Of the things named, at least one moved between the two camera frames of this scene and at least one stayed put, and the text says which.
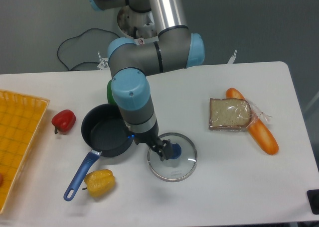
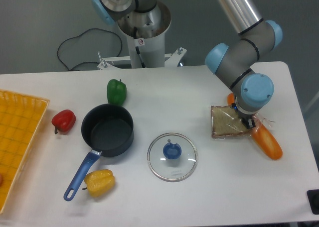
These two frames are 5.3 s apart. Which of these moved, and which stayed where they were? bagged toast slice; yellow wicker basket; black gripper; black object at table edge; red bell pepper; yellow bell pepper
Moved: black gripper; bagged toast slice
Stayed: yellow wicker basket; black object at table edge; yellow bell pepper; red bell pepper
